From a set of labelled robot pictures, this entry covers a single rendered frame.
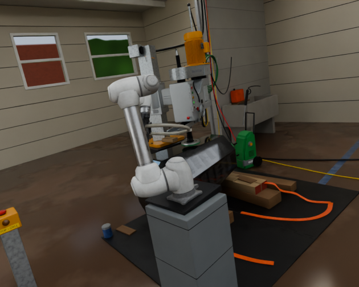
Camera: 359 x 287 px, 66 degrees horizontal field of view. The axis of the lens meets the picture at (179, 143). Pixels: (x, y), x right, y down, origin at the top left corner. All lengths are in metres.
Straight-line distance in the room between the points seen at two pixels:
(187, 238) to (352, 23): 6.14
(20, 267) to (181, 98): 2.03
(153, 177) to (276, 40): 6.35
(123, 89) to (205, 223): 0.96
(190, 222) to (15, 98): 7.25
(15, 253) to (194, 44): 2.82
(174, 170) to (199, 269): 0.63
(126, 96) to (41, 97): 7.00
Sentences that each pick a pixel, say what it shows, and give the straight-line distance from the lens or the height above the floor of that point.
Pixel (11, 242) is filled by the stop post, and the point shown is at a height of 0.93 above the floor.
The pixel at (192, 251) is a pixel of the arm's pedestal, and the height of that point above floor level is 0.59.
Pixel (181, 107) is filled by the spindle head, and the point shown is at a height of 1.28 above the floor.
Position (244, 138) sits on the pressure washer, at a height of 0.50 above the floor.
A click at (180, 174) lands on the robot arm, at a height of 1.02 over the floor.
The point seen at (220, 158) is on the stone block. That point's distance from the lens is 3.12.
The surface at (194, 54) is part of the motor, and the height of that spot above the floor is 1.83.
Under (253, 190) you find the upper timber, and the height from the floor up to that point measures 0.19.
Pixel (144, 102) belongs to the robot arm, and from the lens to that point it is 2.27.
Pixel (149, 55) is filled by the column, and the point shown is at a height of 1.92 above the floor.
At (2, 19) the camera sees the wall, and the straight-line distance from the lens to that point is 8.74.
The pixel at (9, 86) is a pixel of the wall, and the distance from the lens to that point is 8.43.
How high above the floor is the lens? 1.61
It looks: 14 degrees down
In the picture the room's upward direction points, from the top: 9 degrees counter-clockwise
